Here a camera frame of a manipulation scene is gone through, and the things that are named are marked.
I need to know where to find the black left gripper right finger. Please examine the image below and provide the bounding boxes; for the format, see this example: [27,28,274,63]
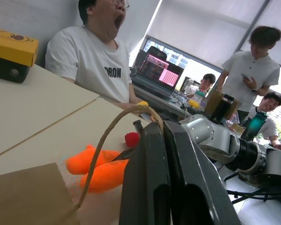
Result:
[163,120,242,225]

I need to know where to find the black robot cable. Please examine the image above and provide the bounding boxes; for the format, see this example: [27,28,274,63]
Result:
[224,172,281,205]

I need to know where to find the green water bottle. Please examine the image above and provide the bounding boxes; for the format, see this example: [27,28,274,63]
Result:
[240,111,268,142]

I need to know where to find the open laptop with pink screen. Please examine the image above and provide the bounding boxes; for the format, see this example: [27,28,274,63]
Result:
[131,52,185,101]

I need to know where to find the standing person in white shirt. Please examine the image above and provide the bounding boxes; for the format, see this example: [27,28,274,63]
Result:
[216,25,281,123]

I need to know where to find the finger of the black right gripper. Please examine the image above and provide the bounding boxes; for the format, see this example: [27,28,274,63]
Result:
[111,148,134,163]
[133,120,144,136]

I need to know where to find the person in white printed T-shirt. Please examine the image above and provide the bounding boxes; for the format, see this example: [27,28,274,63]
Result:
[44,0,144,110]

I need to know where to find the smiling person in white shirt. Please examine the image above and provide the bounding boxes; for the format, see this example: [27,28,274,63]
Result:
[242,91,281,150]

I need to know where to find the orange plush toy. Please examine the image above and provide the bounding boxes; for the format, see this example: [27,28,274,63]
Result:
[65,144,132,194]

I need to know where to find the brown paper bag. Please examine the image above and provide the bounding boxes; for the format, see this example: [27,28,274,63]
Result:
[204,89,242,121]
[0,104,164,225]

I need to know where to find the black box with round hole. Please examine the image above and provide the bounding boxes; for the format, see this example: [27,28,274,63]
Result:
[0,55,30,84]

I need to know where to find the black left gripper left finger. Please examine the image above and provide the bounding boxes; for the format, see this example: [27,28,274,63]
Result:
[118,120,172,225]

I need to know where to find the seated person with dark hair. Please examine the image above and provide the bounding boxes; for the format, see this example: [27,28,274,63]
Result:
[186,73,216,99]

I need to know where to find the red plush ball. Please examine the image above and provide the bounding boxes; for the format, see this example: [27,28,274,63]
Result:
[124,132,141,148]

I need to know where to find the yellow cardboard box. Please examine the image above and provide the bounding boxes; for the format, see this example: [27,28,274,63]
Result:
[0,27,40,68]

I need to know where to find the brown paper bag, dark contents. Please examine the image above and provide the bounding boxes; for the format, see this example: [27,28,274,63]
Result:
[204,89,242,121]

